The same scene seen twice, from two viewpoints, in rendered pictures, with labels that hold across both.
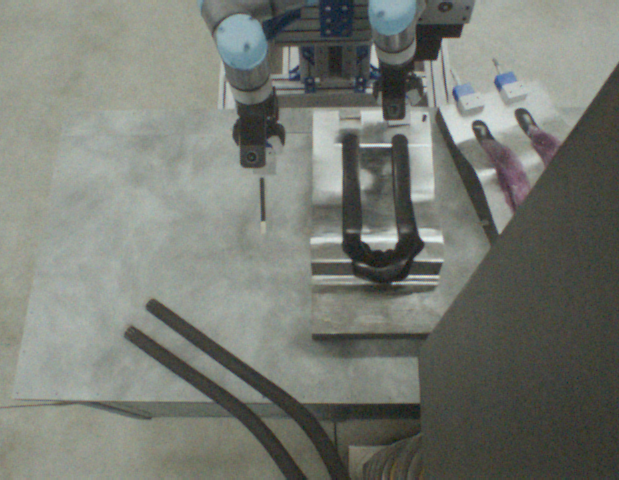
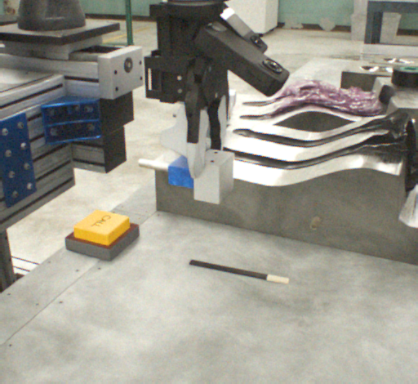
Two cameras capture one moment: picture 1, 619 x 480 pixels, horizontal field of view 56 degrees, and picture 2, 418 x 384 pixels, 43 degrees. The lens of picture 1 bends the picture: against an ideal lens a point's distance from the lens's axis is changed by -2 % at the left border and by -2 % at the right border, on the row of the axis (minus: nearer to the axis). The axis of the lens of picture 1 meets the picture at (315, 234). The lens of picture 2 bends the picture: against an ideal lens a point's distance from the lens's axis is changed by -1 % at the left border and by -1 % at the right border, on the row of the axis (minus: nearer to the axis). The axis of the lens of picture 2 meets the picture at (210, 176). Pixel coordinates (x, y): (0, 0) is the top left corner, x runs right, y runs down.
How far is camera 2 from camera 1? 115 cm
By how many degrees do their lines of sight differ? 61
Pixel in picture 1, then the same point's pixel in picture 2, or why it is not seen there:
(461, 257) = not seen: hidden behind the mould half
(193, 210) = (195, 349)
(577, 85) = not seen: hidden behind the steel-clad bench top
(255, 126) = (236, 39)
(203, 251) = (291, 356)
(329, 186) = (271, 175)
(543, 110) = (252, 97)
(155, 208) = not seen: outside the picture
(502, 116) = (245, 109)
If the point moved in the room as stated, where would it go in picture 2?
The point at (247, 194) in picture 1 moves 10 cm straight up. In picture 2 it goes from (208, 282) to (208, 215)
